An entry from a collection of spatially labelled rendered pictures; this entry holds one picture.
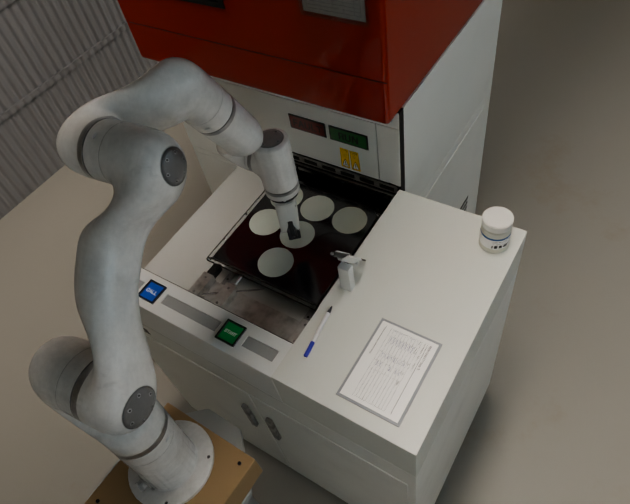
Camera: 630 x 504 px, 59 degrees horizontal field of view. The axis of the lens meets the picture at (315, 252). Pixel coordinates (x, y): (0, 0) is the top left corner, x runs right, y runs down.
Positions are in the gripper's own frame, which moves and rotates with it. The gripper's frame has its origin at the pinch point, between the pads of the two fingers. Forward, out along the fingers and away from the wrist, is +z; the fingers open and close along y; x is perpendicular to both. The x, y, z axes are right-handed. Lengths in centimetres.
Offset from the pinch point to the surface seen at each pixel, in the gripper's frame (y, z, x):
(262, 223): -13.0, 8.2, -8.9
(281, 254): -0.2, 8.3, -4.8
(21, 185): -157, 90, -154
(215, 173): -57, 25, -26
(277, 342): 30.1, 2.4, -8.1
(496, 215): 15, -8, 48
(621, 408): 29, 98, 101
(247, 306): 13.0, 10.4, -15.8
